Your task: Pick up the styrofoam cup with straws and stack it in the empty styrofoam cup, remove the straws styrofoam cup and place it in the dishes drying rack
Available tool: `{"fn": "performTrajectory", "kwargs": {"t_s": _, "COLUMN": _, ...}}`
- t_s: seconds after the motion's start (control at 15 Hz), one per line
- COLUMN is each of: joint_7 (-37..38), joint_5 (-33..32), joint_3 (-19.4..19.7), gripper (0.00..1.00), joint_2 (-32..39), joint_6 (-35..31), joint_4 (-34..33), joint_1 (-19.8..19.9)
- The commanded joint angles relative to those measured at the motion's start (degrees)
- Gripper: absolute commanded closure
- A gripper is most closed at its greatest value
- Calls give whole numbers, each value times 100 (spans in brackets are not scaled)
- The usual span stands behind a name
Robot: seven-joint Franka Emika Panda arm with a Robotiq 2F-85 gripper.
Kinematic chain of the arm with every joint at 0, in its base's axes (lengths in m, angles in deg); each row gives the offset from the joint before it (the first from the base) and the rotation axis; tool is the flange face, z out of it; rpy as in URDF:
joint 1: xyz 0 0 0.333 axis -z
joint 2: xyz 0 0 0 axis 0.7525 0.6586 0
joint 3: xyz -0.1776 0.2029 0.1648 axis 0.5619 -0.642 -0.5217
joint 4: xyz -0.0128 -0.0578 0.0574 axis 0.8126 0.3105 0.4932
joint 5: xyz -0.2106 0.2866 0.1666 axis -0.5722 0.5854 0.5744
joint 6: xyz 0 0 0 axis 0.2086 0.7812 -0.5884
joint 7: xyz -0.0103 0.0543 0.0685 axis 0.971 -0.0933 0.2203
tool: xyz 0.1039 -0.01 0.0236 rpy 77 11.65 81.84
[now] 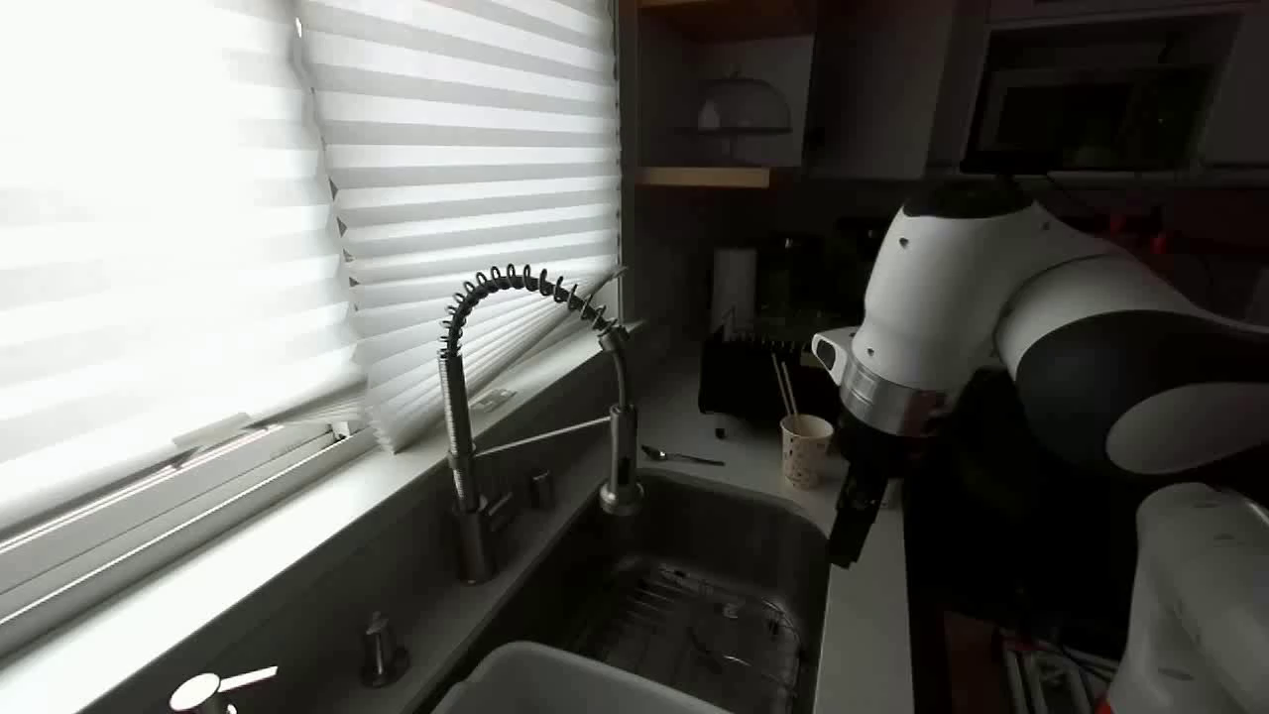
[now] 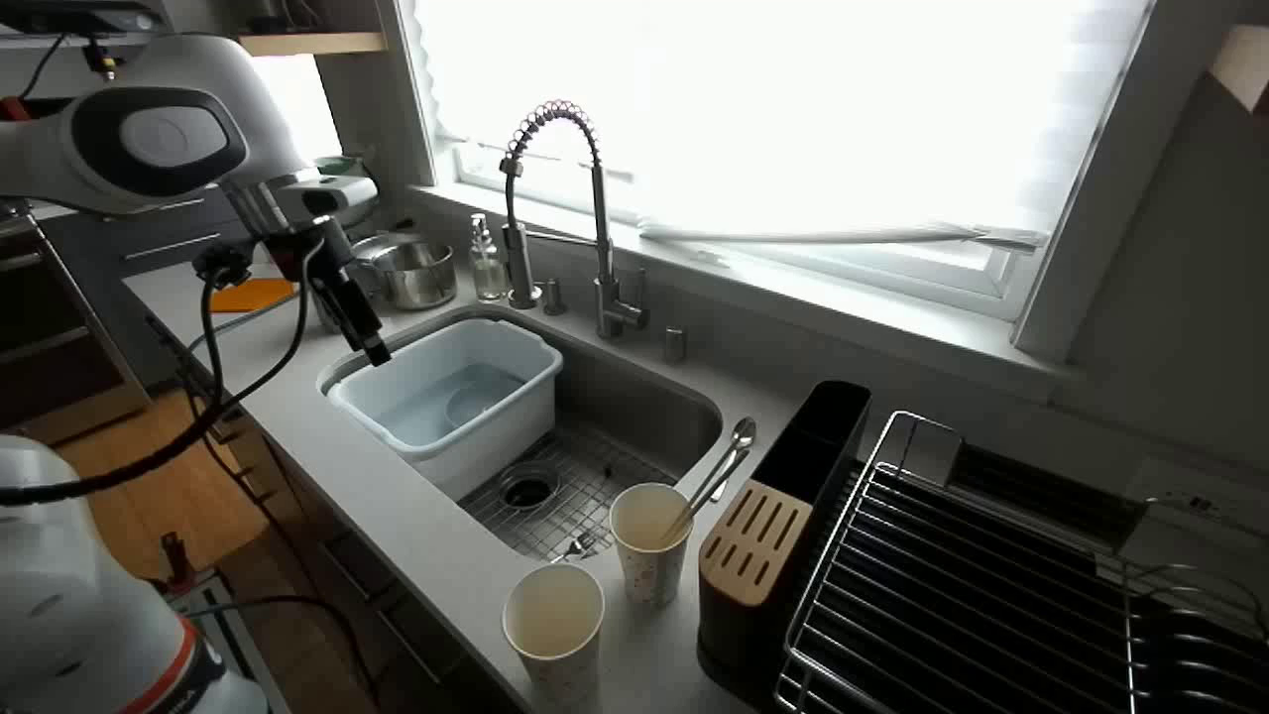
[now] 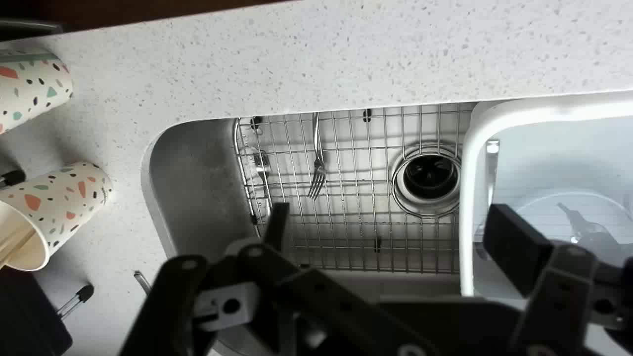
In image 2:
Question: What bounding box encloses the grey kitchen sink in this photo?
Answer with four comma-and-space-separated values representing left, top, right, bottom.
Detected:
315, 300, 729, 568

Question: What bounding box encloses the wire sink bottom grid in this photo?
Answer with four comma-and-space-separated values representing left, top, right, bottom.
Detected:
456, 419, 686, 568

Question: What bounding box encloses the white plastic wash basin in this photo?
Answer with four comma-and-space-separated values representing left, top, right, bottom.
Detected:
324, 312, 567, 505

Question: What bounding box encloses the terrazzo print paper cup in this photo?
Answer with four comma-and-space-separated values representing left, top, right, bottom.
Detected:
501, 564, 610, 714
606, 481, 700, 609

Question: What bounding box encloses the steel spring kitchen faucet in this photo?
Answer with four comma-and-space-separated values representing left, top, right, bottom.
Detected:
495, 99, 651, 346

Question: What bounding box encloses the stainless steel pot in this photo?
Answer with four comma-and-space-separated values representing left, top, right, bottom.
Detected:
353, 231, 462, 312

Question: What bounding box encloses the clear glass bottle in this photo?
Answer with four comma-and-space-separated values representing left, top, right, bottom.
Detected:
467, 210, 512, 306

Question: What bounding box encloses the wire dish drying rack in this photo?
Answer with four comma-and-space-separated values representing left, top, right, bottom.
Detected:
768, 410, 1269, 714

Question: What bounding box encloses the wooden knife slot insert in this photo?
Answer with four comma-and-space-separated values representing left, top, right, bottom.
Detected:
700, 474, 819, 609

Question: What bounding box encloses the orange flat item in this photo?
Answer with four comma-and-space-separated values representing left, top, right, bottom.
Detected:
209, 273, 303, 318

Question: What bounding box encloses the light wooden shelf board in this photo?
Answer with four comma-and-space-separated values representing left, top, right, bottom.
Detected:
233, 29, 390, 60

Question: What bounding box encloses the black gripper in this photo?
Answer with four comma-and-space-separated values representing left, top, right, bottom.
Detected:
271, 214, 398, 367

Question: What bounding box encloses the black utensil caddy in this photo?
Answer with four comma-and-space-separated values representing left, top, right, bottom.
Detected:
693, 375, 875, 708

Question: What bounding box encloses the silver metal spoon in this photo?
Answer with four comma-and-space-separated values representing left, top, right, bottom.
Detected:
686, 415, 760, 510

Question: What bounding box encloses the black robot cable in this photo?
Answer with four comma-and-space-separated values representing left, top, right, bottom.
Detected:
0, 242, 332, 510

